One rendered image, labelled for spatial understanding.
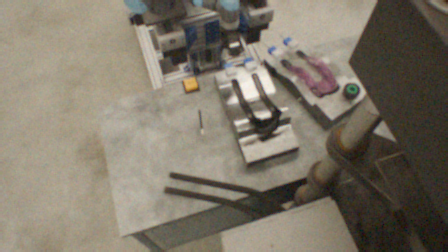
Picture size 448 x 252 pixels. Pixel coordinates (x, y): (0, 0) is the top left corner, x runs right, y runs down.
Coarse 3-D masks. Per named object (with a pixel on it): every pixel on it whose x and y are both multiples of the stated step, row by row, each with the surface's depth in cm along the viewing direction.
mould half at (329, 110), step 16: (288, 48) 188; (304, 48) 187; (272, 64) 183; (304, 64) 179; (336, 64) 178; (288, 80) 175; (336, 80) 175; (352, 80) 171; (304, 96) 171; (336, 96) 167; (320, 112) 166; (336, 112) 162
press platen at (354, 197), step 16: (320, 160) 111; (320, 192) 108; (336, 192) 106; (352, 192) 106; (368, 192) 106; (352, 208) 104; (368, 208) 103; (384, 208) 103; (368, 224) 101; (384, 224) 101; (368, 240) 99; (384, 240) 99; (400, 240) 99
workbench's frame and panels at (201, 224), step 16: (272, 192) 175; (288, 192) 187; (224, 208) 174; (256, 208) 192; (272, 208) 210; (176, 224) 172; (192, 224) 182; (208, 224) 193; (224, 224) 207; (240, 224) 221; (144, 240) 176; (160, 240) 189; (176, 240) 203; (192, 240) 217
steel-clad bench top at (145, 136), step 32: (128, 96) 182; (160, 96) 181; (192, 96) 181; (288, 96) 180; (128, 128) 173; (160, 128) 173; (192, 128) 172; (224, 128) 172; (320, 128) 171; (384, 128) 170; (128, 160) 165; (160, 160) 165; (192, 160) 164; (224, 160) 164; (288, 160) 164; (128, 192) 158; (160, 192) 157; (224, 192) 157; (128, 224) 151; (160, 224) 151
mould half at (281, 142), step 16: (256, 64) 179; (224, 80) 174; (240, 80) 174; (224, 96) 171; (256, 96) 170; (272, 96) 170; (240, 112) 163; (256, 112) 161; (288, 112) 160; (240, 128) 157; (288, 128) 165; (240, 144) 161; (256, 144) 161; (272, 144) 161; (288, 144) 161; (256, 160) 158
